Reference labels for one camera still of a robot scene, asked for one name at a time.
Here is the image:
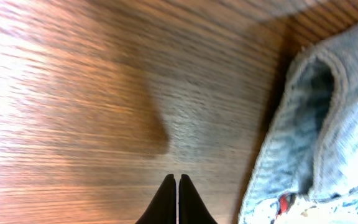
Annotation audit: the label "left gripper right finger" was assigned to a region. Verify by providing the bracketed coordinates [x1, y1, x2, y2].
[178, 174, 217, 224]

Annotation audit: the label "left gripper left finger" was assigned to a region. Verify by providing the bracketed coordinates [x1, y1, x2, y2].
[136, 174, 177, 224]

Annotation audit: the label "light blue denim shorts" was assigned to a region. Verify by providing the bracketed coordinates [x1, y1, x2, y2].
[238, 24, 358, 223]

